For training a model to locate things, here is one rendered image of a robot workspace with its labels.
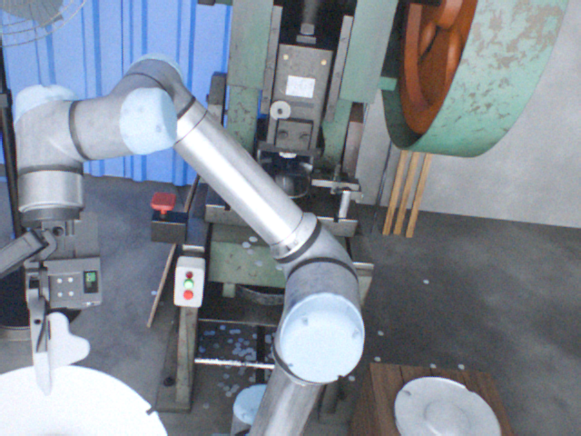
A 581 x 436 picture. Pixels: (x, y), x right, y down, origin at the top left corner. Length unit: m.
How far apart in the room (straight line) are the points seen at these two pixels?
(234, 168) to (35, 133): 0.27
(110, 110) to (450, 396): 1.35
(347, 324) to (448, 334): 1.77
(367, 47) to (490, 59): 0.36
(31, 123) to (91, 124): 0.07
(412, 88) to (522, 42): 0.57
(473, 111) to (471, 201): 2.02
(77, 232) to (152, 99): 0.18
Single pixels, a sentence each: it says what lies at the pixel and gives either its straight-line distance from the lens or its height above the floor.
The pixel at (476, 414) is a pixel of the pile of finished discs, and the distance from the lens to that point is 1.81.
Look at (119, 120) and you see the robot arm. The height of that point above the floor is 1.32.
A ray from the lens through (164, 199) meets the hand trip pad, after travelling 1.63.
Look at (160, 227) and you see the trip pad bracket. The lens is 1.65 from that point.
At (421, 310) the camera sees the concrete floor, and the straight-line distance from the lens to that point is 2.65.
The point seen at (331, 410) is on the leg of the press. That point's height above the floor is 0.05.
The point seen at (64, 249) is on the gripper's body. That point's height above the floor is 1.17.
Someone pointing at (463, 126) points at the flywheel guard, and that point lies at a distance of 1.44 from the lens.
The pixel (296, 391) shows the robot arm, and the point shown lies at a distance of 0.94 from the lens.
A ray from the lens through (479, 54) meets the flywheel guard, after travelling 1.32.
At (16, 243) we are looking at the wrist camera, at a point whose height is 1.19.
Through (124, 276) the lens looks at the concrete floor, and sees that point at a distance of 2.57.
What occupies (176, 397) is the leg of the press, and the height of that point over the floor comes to 0.05.
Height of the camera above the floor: 1.62
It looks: 33 degrees down
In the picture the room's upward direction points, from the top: 10 degrees clockwise
